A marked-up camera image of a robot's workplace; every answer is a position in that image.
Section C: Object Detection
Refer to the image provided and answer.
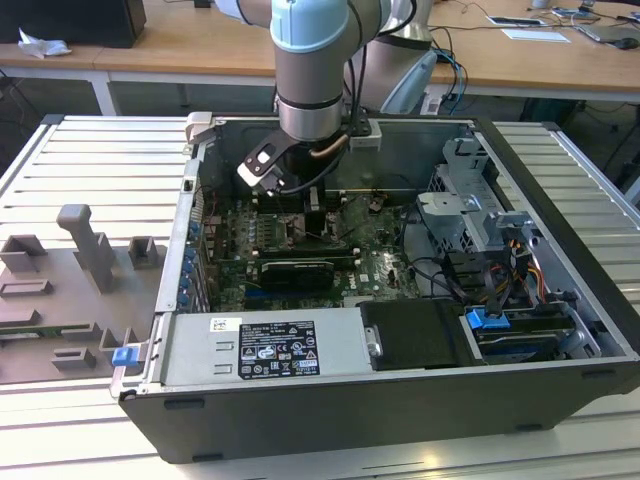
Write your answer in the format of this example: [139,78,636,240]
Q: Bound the grey case latch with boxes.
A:
[184,110,217,147]

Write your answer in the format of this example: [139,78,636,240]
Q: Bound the black graphics card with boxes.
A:
[258,258,335,294]

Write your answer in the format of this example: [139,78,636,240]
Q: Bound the black plastic shroud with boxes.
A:
[359,299,475,372]

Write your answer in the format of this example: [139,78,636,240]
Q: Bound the silver power supply unit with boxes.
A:
[162,307,385,387]

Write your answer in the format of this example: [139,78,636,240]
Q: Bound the green motherboard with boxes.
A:
[199,192,426,311]

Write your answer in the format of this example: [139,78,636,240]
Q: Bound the white paper sheet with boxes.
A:
[501,27,572,45]

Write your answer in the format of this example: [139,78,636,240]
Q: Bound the hard disk in blue carrier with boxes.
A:
[463,307,576,365]

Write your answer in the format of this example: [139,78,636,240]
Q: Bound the black disk wire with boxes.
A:
[480,263,502,321]

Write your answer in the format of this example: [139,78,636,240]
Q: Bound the flat tablet with white frame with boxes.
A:
[487,14,547,28]

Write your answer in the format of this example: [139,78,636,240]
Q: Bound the blue cable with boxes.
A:
[432,47,471,119]

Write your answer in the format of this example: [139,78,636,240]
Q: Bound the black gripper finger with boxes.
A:
[304,185,328,241]

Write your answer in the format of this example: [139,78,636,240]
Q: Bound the green RAM stick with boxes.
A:
[0,324,96,337]

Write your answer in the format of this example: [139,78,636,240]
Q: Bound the metal drive cage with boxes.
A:
[414,137,545,262]

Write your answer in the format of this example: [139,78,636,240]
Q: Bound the crumpled white paper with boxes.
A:
[17,27,72,61]

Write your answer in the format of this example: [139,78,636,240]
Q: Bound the white boxy wrist camera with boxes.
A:
[348,118,383,152]

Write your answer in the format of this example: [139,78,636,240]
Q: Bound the black monitor base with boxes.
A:
[0,0,147,50]

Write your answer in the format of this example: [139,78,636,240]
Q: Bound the grey parts rack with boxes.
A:
[0,202,169,386]

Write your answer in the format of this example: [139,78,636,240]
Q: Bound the CPU socket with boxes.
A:
[280,212,349,252]

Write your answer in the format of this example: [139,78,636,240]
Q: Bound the black open PC case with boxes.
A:
[110,110,640,464]

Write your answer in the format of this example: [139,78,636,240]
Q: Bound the grey laptop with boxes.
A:
[577,22,640,49]

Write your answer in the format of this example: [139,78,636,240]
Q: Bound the wooden desk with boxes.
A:
[0,0,640,117]

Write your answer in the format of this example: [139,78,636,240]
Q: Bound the coloured power wires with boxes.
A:
[504,238,545,302]

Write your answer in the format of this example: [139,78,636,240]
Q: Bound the pale blue teach pendant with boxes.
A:
[378,48,440,114]

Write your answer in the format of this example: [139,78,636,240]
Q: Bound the white camera with black bracket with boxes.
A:
[235,131,287,197]

